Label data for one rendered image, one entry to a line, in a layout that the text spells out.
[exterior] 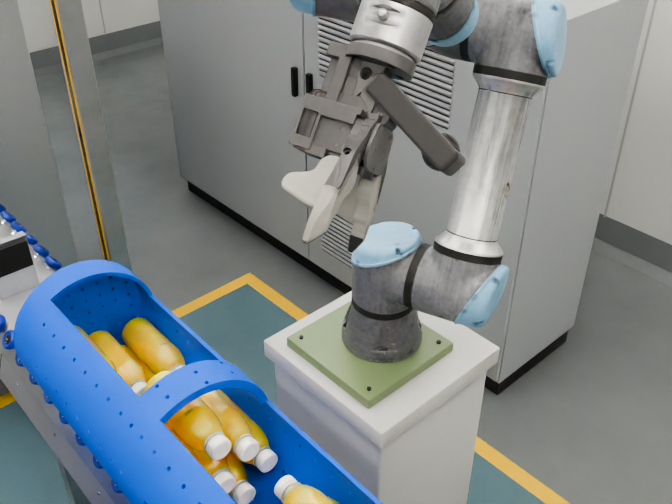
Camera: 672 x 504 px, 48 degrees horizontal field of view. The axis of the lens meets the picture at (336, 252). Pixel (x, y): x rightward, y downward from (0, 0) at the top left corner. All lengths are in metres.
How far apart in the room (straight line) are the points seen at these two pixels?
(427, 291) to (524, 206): 1.26
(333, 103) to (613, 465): 2.32
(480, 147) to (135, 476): 0.75
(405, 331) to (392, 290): 0.11
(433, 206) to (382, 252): 1.50
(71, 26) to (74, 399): 0.99
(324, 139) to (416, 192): 2.05
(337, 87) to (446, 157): 0.13
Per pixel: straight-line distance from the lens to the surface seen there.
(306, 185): 0.71
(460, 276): 1.25
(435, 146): 0.72
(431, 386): 1.39
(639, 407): 3.15
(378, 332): 1.36
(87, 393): 1.39
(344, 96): 0.77
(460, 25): 0.89
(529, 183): 2.46
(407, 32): 0.76
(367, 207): 0.80
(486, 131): 1.23
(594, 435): 2.99
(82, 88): 2.11
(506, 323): 2.77
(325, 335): 1.45
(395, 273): 1.28
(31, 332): 1.56
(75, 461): 1.70
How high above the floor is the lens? 2.12
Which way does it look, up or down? 35 degrees down
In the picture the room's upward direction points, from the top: straight up
